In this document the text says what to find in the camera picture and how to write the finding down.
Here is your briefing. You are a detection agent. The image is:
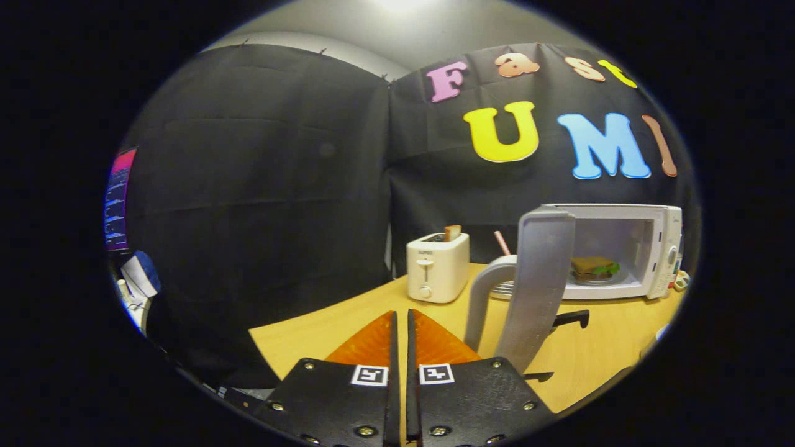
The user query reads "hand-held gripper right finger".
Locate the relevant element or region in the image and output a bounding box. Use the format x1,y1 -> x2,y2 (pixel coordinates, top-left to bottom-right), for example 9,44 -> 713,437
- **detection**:
406,309 -> 555,447

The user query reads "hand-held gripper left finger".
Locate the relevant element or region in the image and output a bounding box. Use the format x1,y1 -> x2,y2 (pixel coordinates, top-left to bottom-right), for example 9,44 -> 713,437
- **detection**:
252,310 -> 401,447

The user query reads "white microwave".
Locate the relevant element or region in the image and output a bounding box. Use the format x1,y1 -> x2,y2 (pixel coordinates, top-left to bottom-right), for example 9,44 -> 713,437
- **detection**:
463,204 -> 684,373

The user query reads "brown bread lettuce sandwich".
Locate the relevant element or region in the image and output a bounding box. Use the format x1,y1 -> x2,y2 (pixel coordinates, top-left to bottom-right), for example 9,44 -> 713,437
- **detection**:
571,256 -> 620,278

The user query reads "white toaster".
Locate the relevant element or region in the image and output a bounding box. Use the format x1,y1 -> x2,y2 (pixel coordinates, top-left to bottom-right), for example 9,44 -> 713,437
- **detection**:
406,233 -> 471,304

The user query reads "glass turntable plate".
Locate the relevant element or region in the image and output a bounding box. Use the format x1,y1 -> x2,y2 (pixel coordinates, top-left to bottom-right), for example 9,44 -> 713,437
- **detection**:
569,272 -> 617,287

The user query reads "white and blue object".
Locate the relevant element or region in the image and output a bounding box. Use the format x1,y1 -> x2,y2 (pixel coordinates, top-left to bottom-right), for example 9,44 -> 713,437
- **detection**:
118,250 -> 163,330

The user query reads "computer screen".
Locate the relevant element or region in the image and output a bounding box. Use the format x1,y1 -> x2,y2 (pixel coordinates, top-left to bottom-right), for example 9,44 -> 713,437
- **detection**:
104,147 -> 138,252

